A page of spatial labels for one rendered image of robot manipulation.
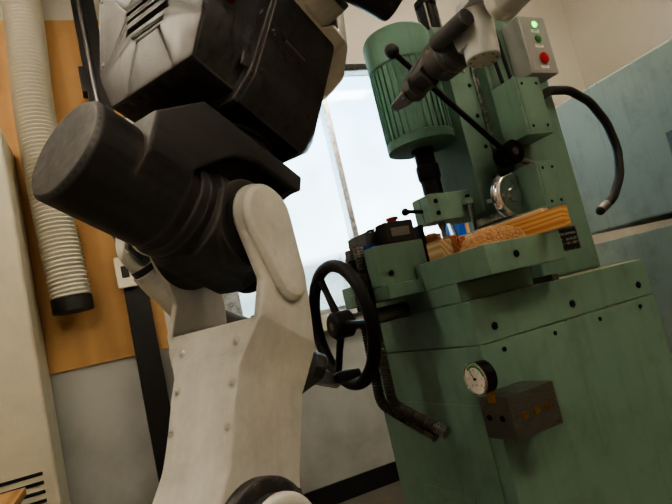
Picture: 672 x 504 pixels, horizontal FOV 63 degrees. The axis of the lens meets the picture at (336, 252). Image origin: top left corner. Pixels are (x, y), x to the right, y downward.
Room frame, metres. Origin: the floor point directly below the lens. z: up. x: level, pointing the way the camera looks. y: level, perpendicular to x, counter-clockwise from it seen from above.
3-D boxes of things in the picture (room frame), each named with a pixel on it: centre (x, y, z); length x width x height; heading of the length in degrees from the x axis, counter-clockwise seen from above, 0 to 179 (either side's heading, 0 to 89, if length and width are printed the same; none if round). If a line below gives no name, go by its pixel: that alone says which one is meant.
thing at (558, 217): (1.35, -0.29, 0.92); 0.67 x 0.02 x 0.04; 28
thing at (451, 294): (1.35, -0.22, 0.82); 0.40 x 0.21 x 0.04; 28
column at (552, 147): (1.51, -0.53, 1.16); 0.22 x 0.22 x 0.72; 28
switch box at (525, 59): (1.40, -0.62, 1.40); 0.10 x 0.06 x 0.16; 118
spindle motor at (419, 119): (1.38, -0.28, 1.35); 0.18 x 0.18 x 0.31
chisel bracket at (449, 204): (1.38, -0.29, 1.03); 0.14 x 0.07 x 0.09; 118
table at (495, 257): (1.32, -0.18, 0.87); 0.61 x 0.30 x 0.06; 28
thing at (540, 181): (1.32, -0.51, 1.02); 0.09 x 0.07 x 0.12; 28
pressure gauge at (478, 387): (1.05, -0.21, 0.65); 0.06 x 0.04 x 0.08; 28
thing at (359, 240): (1.28, -0.11, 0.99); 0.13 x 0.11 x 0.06; 28
